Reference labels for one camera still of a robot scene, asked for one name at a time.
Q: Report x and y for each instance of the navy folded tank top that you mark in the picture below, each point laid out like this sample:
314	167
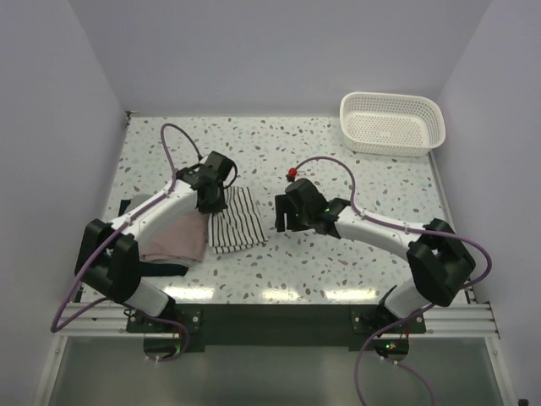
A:
156	269

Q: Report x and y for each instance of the pink folded tank top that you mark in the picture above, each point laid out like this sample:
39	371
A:
184	239

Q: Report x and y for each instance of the grey folded tank top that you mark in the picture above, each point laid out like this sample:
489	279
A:
136	201

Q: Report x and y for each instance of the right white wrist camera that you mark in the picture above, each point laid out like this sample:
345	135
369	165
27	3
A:
294	174

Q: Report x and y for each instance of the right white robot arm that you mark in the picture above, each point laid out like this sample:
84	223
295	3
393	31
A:
440	265

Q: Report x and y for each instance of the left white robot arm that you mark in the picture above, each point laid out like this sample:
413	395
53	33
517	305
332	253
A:
109	253

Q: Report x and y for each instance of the white plastic basket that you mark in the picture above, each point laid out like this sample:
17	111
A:
391	124

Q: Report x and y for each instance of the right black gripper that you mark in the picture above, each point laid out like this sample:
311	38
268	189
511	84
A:
283	205

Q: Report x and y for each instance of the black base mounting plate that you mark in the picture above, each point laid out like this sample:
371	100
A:
195	327

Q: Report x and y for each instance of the black white striped tank top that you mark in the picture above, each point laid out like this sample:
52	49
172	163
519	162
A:
239	226

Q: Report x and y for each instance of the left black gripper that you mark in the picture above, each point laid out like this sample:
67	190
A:
218	205

